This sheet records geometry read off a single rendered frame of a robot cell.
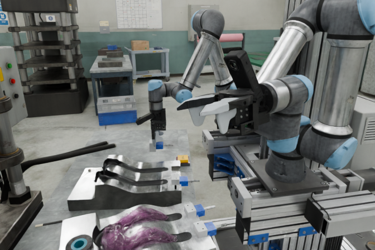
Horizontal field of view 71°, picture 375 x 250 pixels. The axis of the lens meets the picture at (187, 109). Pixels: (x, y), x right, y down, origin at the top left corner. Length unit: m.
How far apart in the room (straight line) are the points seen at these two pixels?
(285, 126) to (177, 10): 7.00
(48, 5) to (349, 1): 4.44
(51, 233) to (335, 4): 1.27
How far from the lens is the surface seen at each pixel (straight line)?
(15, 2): 4.97
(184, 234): 1.07
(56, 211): 1.37
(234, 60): 0.53
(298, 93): 0.66
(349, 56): 0.87
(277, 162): 1.04
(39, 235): 1.28
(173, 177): 1.24
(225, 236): 1.99
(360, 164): 1.45
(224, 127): 0.48
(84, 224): 1.09
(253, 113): 0.54
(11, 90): 1.65
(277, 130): 0.69
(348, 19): 0.85
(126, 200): 1.25
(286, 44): 0.85
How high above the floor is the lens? 1.61
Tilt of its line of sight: 19 degrees down
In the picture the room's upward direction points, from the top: straight up
